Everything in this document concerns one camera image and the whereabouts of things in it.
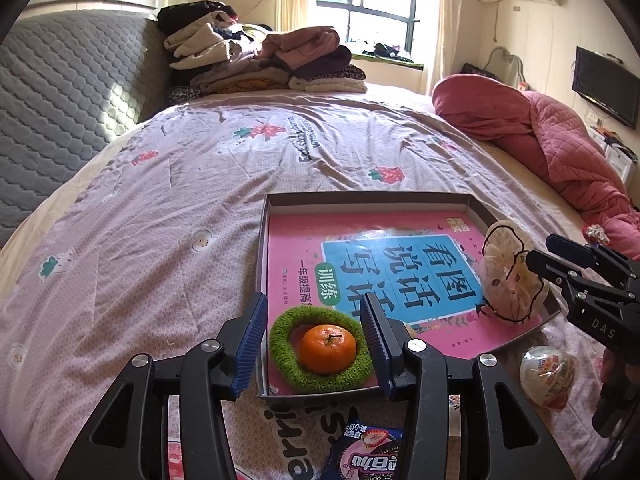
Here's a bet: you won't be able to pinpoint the green windowsill mat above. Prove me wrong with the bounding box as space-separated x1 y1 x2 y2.
350 52 425 69

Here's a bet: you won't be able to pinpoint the red and white surprise egg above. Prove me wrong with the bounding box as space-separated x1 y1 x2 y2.
520 345 575 412

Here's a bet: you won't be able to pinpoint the pink quilt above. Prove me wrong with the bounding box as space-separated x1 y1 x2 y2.
431 74 640 261

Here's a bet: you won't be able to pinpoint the strawberry printed blanket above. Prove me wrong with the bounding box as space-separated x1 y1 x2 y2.
0 92 601 480

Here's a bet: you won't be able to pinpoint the person's right hand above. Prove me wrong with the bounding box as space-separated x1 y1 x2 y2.
600 347 621 391

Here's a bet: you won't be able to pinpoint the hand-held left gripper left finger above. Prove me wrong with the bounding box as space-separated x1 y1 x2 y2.
52 291 269 480

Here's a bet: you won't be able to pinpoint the black garment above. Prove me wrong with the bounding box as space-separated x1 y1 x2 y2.
157 2 238 34

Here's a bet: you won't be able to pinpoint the white air conditioner pipe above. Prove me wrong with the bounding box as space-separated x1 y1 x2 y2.
476 0 501 43

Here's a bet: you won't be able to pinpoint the beige jacket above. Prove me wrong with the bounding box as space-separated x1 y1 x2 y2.
165 22 251 71

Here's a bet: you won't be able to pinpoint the dark purple garment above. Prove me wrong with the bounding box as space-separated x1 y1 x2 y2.
289 45 353 81

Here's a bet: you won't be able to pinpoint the grey quilted headboard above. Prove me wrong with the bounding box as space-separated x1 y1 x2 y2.
0 7 173 248

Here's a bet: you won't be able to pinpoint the grey cardboard box tray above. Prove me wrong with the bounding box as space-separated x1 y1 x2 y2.
256 192 561 401

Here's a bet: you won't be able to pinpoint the green fuzzy scrunchie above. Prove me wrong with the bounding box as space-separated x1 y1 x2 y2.
269 307 375 393

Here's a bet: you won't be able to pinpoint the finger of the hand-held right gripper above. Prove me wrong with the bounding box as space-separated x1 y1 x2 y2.
525 250 627 307
546 233 640 287

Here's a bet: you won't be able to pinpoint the black flat television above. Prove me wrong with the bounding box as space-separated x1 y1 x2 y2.
571 46 640 128

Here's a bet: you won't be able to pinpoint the leopard print cloth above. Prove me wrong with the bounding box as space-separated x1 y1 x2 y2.
166 85 203 106

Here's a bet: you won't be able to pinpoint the dark clothes on windowsill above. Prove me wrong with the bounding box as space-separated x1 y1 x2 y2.
362 42 413 61

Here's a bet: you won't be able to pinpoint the cream frilly scrunchie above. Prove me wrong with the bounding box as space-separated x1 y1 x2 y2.
472 220 551 323

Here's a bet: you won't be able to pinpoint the white wire chair back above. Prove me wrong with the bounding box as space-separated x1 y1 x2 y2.
487 46 526 88

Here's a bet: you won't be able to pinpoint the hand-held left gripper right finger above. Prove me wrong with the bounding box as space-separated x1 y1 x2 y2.
361 291 576 480

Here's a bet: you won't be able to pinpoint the blue cookie packet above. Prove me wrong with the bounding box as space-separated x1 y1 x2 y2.
320 419 407 480

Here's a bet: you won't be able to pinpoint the cream folded cloth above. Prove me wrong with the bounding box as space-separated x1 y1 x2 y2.
290 77 368 94

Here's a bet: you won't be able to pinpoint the pink and blue book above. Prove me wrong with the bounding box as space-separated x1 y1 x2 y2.
267 210 543 393

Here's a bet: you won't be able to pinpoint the white cabinet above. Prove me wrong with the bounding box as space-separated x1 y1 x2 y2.
587 125 638 181

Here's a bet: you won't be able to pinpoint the pink fleece garment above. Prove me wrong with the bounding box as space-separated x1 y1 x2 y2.
260 26 343 68

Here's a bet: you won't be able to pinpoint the orange mandarin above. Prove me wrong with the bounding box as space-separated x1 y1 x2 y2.
300 324 358 375

